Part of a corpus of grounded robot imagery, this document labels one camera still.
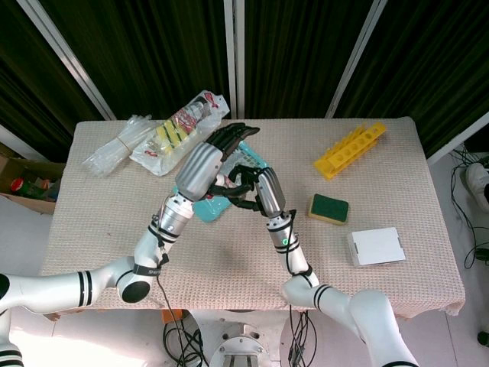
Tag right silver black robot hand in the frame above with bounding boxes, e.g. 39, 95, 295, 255
228, 164, 288, 219

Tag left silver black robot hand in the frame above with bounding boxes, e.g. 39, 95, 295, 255
173, 122, 261, 203

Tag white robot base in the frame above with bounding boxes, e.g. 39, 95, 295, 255
189, 308, 297, 367

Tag yellow plastic rack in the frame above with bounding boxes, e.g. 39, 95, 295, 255
313, 122, 387, 181

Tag clear plastic shopping bag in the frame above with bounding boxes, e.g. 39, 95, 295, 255
129, 89, 231, 177

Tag teal plastic product package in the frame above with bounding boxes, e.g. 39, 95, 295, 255
170, 140, 270, 225

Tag yellow green sponge pack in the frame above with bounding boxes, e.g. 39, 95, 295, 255
154, 119, 194, 149

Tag red printed scourer packet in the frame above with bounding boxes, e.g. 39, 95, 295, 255
173, 94, 215, 131

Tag green yellow scrub sponge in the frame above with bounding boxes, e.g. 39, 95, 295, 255
307, 193, 350, 228

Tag beige waffle tablecloth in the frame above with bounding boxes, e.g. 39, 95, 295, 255
39, 117, 466, 317

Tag clear plastic sleeve bundle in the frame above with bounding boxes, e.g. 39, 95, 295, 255
81, 113, 161, 177

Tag white cardboard box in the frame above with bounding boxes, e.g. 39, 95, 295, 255
346, 227, 407, 268

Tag dark green curtain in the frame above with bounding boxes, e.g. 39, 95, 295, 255
0, 0, 489, 158

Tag small orange block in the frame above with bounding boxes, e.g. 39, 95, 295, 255
160, 308, 185, 326

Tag brown cardboard box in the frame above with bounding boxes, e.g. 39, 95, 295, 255
0, 151, 66, 215

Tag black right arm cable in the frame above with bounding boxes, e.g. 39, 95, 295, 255
280, 208, 315, 367

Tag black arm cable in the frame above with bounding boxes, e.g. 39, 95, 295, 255
151, 213, 183, 367
280, 208, 315, 367

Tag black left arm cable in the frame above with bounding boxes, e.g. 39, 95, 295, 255
151, 213, 183, 367

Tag white frame post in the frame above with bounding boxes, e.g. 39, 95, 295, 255
325, 0, 391, 118
222, 0, 246, 119
426, 113, 489, 166
0, 124, 37, 161
15, 0, 117, 122

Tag black floor cable tangle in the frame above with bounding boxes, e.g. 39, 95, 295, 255
162, 308, 210, 367

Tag black cables beside table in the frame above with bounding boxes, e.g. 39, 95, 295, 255
449, 147, 489, 277

